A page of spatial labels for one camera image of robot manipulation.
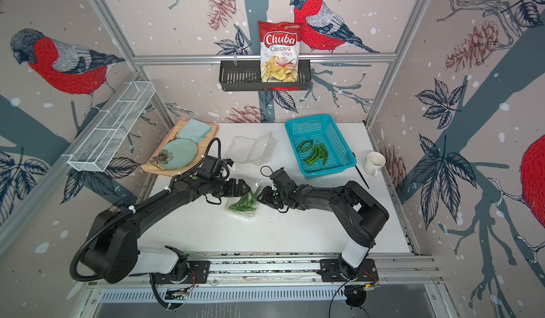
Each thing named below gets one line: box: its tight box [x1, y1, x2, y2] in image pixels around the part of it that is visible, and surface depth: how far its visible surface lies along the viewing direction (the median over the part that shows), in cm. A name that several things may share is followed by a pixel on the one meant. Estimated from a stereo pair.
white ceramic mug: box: [364, 151, 387, 177], surface depth 97 cm
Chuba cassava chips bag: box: [258, 20, 304, 84], surface depth 87 cm
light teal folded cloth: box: [176, 118, 213, 145], surface depth 120 cm
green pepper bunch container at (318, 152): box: [297, 139, 329, 167], surface depth 108 cm
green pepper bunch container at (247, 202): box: [229, 185, 262, 212], surface depth 90 cm
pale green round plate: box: [157, 138, 198, 170], surface depth 110 cm
